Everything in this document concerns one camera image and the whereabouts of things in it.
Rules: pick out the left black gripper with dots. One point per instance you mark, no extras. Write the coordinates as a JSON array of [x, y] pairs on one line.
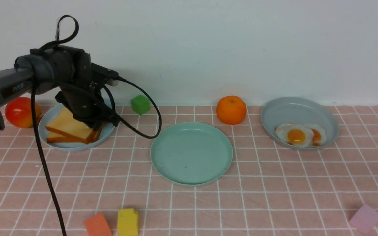
[[94, 106]]

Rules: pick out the toast slice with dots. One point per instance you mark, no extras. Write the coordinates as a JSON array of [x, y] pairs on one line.
[[65, 117], [78, 133]]

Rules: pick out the red yellow apple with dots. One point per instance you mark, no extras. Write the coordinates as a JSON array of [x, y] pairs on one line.
[[19, 112]]

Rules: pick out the fried egg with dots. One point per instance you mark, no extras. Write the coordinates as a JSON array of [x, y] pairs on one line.
[[294, 134], [319, 134]]

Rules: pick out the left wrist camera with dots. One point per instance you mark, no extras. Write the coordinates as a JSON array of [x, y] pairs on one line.
[[104, 76]]

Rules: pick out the light blue plate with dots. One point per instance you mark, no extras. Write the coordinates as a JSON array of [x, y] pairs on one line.
[[69, 146]]

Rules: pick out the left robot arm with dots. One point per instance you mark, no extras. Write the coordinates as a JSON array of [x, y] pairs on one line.
[[68, 68]]

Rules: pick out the green cube block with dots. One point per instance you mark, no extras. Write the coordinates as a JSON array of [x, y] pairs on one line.
[[140, 105]]

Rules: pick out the yellow block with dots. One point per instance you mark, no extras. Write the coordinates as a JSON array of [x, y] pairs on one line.
[[127, 222]]

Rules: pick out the orange block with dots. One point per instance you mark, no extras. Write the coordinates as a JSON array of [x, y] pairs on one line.
[[97, 225]]

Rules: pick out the orange fruit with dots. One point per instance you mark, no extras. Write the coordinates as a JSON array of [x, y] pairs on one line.
[[231, 110]]

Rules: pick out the pink block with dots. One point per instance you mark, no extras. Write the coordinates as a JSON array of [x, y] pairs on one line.
[[365, 219]]

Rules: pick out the teal green plate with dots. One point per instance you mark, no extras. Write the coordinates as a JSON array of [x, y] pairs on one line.
[[191, 154]]

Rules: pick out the grey blue plate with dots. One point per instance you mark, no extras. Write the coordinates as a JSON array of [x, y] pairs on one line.
[[296, 110]]

